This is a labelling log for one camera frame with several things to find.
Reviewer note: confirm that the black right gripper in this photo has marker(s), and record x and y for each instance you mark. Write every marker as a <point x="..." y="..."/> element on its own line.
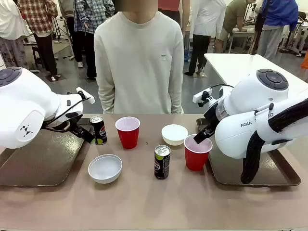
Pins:
<point x="211" y="115"/>

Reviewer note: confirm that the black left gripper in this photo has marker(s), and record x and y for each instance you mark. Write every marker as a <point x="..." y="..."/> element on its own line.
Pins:
<point x="73" y="116"/>

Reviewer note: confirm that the red plastic cup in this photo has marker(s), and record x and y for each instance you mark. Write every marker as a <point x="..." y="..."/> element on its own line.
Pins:
<point x="127" y="134"/>
<point x="196" y="157"/>

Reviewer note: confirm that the black Pepsi can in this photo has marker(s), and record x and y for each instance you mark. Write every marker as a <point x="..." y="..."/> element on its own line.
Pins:
<point x="99" y="131"/>
<point x="162" y="163"/>

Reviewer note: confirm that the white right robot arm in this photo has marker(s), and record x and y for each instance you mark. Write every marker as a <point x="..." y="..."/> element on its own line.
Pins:
<point x="240" y="134"/>

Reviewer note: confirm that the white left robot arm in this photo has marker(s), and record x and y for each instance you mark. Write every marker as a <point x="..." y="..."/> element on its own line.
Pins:
<point x="24" y="108"/>

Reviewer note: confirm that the person's left forearm beige sleeve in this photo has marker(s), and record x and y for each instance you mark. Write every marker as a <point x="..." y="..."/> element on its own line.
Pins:
<point x="176" y="96"/>

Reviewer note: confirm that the person's right forearm beige sleeve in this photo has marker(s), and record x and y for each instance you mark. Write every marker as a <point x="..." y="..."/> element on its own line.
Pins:
<point x="107" y="96"/>

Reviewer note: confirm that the white bowl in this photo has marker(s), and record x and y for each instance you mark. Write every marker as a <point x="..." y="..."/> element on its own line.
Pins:
<point x="174" y="134"/>
<point x="105" y="168"/>

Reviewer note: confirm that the dark brown serving tray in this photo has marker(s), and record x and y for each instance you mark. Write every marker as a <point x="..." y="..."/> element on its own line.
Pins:
<point x="43" y="161"/>
<point x="226" y="170"/>

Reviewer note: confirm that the white background table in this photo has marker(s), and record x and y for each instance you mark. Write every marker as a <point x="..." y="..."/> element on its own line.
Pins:
<point x="240" y="62"/>

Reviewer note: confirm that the person in beige sweater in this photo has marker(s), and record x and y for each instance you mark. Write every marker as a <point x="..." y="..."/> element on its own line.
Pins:
<point x="138" y="60"/>

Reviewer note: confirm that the black tripod stand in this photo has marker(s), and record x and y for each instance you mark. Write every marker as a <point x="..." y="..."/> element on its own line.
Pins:
<point x="59" y="31"/>

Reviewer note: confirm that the person in white shirt black trousers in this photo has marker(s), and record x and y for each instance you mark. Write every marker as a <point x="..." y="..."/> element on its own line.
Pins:
<point x="204" y="24"/>

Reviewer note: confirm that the person in blue plaid shirt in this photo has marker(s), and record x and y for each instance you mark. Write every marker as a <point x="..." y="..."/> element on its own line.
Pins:
<point x="91" y="16"/>

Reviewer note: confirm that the person in olive shirt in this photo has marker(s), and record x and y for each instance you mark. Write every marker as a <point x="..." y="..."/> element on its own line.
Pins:
<point x="234" y="16"/>

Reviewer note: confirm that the person in red plaid shirt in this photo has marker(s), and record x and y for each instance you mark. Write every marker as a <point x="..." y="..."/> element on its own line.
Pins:
<point x="36" y="14"/>

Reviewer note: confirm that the person in white clothes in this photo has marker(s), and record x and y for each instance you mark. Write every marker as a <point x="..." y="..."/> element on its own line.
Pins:
<point x="9" y="24"/>

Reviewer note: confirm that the person in blue jacket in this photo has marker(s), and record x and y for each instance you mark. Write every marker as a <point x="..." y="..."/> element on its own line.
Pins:
<point x="276" y="14"/>

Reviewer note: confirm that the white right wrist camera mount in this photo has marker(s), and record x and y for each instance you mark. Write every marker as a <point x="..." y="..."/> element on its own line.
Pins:
<point x="201" y="96"/>

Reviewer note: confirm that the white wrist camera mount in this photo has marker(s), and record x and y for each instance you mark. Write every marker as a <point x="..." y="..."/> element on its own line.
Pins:
<point x="84" y="95"/>
<point x="201" y="96"/>

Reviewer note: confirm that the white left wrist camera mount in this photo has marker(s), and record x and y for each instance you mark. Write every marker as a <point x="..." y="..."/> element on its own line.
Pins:
<point x="84" y="95"/>

